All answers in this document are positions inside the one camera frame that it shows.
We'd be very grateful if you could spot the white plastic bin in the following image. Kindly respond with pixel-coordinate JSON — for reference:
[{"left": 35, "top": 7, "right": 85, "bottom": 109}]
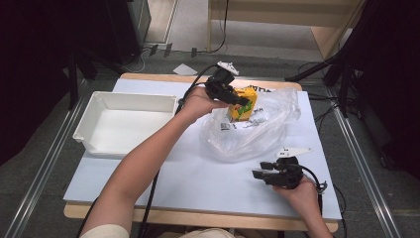
[{"left": 72, "top": 90, "right": 177, "bottom": 160}]

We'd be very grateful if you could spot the black hanging cable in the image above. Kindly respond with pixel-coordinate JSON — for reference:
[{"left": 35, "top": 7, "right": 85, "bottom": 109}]
[{"left": 197, "top": 0, "right": 231, "bottom": 56}]

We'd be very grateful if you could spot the black floor cable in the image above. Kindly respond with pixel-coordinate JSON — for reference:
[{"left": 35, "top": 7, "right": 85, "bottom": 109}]
[{"left": 297, "top": 60, "right": 331, "bottom": 74}]

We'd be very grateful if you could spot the dark cabinet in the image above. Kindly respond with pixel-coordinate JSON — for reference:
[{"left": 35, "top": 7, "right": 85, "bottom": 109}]
[{"left": 108, "top": 0, "right": 153, "bottom": 65}]

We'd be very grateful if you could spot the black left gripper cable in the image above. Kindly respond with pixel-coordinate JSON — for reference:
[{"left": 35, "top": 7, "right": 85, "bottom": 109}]
[{"left": 138, "top": 63, "right": 220, "bottom": 238}]

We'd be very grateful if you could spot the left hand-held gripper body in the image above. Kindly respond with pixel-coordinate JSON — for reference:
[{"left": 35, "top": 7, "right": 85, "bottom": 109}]
[{"left": 203, "top": 60, "right": 240, "bottom": 103}]

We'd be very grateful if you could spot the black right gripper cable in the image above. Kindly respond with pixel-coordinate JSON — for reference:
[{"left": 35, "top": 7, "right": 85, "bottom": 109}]
[{"left": 300, "top": 164, "right": 348, "bottom": 238}]

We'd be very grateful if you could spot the yellow drink carton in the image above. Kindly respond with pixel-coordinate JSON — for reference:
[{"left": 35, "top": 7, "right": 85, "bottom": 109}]
[{"left": 227, "top": 86, "right": 259, "bottom": 123}]

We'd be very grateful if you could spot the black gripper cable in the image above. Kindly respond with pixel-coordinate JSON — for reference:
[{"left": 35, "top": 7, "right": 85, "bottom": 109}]
[
  {"left": 300, "top": 164, "right": 348, "bottom": 238},
  {"left": 138, "top": 63, "right": 220, "bottom": 238}
]

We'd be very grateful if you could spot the clear printed plastic bag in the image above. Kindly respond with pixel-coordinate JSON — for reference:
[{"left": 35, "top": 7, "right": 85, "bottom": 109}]
[{"left": 201, "top": 86, "right": 302, "bottom": 164}]

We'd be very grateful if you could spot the wooden table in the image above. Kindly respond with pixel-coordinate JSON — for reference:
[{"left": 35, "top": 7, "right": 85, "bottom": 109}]
[{"left": 63, "top": 72, "right": 340, "bottom": 232}]

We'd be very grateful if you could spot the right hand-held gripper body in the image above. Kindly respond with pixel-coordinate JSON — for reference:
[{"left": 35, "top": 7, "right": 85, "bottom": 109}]
[{"left": 262, "top": 147, "right": 313, "bottom": 190}]

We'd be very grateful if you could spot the pale blue table sheet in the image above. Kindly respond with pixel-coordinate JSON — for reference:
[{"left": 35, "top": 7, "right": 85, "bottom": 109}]
[{"left": 62, "top": 78, "right": 343, "bottom": 222}]

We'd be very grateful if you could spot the metal floor rail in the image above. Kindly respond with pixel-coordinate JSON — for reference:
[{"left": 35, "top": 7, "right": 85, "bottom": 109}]
[
  {"left": 333, "top": 105, "right": 402, "bottom": 238},
  {"left": 3, "top": 95, "right": 90, "bottom": 238}
]

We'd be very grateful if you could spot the black curtain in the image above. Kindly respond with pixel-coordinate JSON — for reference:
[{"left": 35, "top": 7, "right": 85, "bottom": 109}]
[
  {"left": 343, "top": 0, "right": 420, "bottom": 181},
  {"left": 0, "top": 0, "right": 130, "bottom": 167}
]

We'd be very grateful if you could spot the person's left hand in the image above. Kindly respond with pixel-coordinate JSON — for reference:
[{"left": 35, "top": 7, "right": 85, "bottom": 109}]
[{"left": 179, "top": 86, "right": 230, "bottom": 123}]

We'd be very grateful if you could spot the person's beige sleeve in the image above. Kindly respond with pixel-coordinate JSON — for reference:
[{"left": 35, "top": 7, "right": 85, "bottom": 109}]
[{"left": 78, "top": 223, "right": 131, "bottom": 238}]

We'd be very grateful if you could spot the white paper sheet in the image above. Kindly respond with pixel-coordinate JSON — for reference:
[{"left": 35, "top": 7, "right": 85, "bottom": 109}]
[{"left": 172, "top": 62, "right": 198, "bottom": 76}]

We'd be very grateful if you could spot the white floor cable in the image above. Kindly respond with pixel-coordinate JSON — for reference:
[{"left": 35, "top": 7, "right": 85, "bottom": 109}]
[{"left": 127, "top": 49, "right": 149, "bottom": 73}]

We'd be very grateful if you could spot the person's beige clothing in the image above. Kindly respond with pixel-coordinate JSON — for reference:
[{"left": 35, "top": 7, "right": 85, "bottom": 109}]
[{"left": 179, "top": 227, "right": 237, "bottom": 238}]

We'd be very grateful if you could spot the person's right hand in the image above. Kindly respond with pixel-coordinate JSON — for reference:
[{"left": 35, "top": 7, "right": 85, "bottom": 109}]
[{"left": 271, "top": 177, "right": 323, "bottom": 219}]

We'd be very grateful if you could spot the wooden shelf unit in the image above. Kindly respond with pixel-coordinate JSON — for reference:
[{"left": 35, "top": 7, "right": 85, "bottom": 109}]
[{"left": 207, "top": 0, "right": 368, "bottom": 60}]

